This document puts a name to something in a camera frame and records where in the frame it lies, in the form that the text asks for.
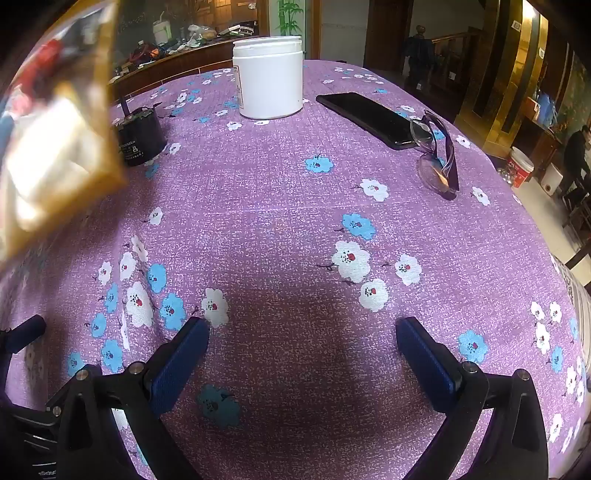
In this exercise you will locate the purple floral tablecloth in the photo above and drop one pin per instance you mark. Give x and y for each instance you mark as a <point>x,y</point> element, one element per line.
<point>277,207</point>

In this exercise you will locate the blue bag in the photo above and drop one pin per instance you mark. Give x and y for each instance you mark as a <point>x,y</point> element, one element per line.
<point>547,108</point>

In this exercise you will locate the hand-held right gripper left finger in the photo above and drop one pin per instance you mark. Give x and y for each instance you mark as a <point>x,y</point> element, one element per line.
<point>180,364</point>

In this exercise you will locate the black cylindrical motor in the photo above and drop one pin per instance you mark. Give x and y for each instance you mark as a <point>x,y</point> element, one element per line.
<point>138,138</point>

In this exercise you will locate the wooden cabinet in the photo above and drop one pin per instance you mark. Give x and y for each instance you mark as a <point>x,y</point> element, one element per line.
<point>184,64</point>

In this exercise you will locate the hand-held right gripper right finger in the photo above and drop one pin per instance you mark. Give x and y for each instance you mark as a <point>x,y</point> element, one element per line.
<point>427,364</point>

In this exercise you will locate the yellow cardboard box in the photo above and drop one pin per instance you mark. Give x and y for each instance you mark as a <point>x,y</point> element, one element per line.
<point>60,138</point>

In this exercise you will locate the white plastic jar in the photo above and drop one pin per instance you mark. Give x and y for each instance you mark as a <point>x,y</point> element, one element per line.
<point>270,78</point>

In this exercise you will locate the red white bucket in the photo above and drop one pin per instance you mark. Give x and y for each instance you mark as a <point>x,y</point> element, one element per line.
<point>521,168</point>

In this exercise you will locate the pile of assorted clutter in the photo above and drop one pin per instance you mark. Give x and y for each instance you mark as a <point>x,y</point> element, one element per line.
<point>184,44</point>

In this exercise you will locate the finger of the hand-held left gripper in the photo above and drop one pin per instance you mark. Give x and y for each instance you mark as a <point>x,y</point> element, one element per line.
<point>27,330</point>

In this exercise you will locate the black smartphone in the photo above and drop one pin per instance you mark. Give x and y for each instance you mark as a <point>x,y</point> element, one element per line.
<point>364,117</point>

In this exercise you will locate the purple frame eyeglasses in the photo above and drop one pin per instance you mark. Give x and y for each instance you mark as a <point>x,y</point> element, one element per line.
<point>452,170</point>

